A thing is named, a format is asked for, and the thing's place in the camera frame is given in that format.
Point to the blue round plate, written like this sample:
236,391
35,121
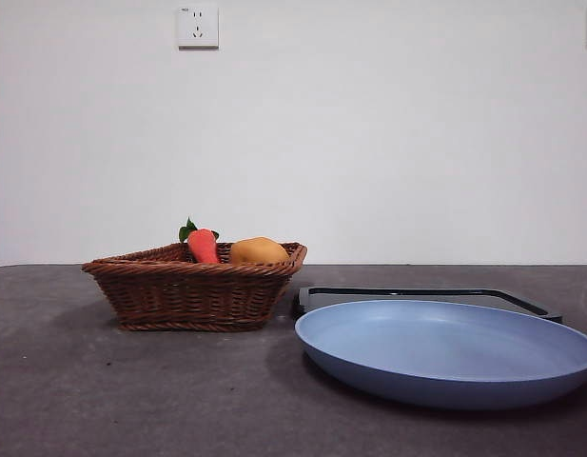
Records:
440,352

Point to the yellow-brown potato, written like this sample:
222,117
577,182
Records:
257,251

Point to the orange toy carrot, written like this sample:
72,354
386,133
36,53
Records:
203,245

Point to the brown wicker basket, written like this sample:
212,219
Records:
179,295

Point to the black rectangular tray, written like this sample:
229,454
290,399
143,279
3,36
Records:
521,300

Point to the white wall socket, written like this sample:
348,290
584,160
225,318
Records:
198,27

